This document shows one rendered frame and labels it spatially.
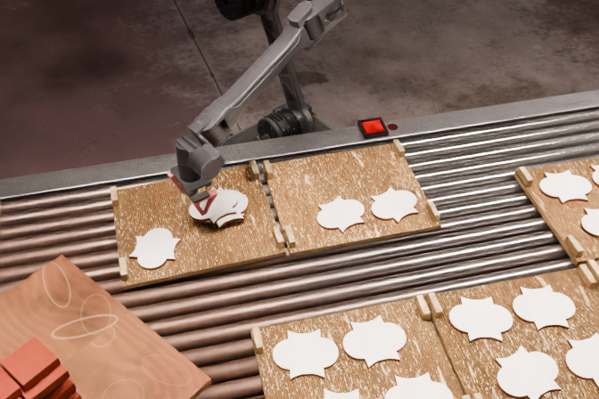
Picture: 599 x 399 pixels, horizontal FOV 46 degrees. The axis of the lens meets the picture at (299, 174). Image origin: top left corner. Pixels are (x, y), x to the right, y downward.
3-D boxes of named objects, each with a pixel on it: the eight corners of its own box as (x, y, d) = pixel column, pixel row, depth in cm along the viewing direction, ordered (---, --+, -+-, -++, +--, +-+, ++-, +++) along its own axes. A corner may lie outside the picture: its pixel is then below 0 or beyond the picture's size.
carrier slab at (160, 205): (111, 194, 197) (110, 190, 196) (255, 167, 205) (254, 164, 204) (123, 290, 172) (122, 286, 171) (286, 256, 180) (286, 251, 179)
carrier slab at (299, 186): (262, 168, 205) (262, 164, 204) (396, 146, 212) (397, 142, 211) (290, 256, 180) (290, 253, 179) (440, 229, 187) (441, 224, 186)
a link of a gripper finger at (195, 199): (206, 198, 183) (202, 171, 177) (220, 214, 179) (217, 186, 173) (183, 208, 180) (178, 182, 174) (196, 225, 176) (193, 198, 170)
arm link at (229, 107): (312, 28, 187) (300, -2, 179) (328, 35, 184) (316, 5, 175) (202, 144, 176) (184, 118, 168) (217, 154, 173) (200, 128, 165)
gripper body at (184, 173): (192, 164, 181) (190, 142, 176) (213, 186, 175) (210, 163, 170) (169, 174, 178) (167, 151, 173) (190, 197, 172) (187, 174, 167)
